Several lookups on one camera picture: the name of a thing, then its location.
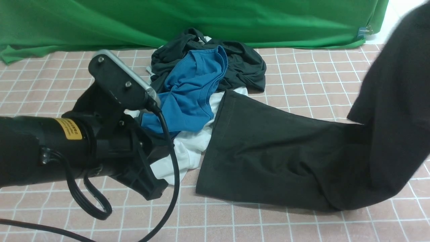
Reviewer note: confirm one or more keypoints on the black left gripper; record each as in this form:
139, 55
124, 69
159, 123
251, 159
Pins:
116, 140

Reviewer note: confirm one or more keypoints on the dark gray long-sleeved shirt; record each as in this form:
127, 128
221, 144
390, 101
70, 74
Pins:
261, 154

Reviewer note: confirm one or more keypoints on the blue shirt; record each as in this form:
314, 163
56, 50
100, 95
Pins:
186, 104

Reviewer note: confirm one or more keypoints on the white shirt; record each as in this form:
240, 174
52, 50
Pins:
189, 146

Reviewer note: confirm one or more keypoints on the dark teal gray shirt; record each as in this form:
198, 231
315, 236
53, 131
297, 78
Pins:
246, 68

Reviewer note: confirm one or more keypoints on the green backdrop cloth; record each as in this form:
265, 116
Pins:
31, 28

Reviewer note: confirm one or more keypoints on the pink checkered tablecloth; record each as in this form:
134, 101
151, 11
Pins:
315, 83

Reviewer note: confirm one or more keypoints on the blue binder clip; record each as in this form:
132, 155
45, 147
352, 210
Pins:
364, 32

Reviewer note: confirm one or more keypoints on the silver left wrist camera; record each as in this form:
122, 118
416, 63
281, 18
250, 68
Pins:
120, 83

